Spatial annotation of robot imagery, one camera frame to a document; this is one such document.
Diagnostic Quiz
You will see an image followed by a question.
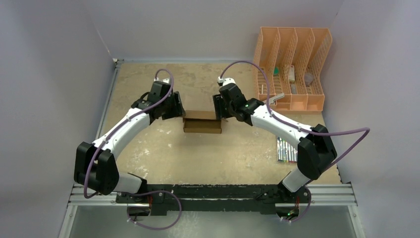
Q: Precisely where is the brown cardboard box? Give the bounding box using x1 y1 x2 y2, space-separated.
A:
183 110 228 134

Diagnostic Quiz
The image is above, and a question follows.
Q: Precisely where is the orange plastic file organizer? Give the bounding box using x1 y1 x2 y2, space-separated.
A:
253 27 332 114

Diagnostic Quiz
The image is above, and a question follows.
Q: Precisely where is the pack of coloured markers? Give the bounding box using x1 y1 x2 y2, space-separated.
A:
276 137 297 163

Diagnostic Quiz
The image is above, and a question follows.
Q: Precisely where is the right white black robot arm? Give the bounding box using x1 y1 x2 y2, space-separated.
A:
213 82 337 202

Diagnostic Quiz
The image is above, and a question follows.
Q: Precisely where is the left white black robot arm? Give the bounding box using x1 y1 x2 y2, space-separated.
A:
74 78 185 203

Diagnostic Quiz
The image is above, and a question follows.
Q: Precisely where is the small carton box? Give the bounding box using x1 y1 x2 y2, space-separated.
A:
288 65 295 83

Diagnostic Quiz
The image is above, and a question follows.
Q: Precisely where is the white tool in organizer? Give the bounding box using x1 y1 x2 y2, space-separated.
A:
257 84 285 107

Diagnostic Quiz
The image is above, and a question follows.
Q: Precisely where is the small clear tube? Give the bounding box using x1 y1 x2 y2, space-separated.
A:
290 84 298 94

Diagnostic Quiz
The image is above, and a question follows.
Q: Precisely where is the grey round container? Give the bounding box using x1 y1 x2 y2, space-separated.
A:
304 72 315 87

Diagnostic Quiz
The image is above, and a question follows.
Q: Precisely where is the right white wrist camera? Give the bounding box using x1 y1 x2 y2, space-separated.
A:
217 77 236 87

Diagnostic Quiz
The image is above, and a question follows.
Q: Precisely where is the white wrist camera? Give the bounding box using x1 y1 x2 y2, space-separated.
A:
217 77 236 87
154 77 171 84

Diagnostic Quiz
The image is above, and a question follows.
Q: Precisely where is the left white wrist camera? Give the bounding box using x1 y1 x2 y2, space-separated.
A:
154 77 171 84

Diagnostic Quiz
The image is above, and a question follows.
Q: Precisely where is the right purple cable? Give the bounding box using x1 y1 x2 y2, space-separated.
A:
219 60 371 224

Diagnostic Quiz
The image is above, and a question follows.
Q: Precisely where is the purple cable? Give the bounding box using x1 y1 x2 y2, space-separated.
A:
219 60 371 224
83 69 183 231

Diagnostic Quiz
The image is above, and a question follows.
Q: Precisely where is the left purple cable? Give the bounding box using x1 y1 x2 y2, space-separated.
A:
83 69 183 231

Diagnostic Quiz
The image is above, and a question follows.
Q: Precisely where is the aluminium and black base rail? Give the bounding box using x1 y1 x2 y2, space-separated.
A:
59 59 367 238

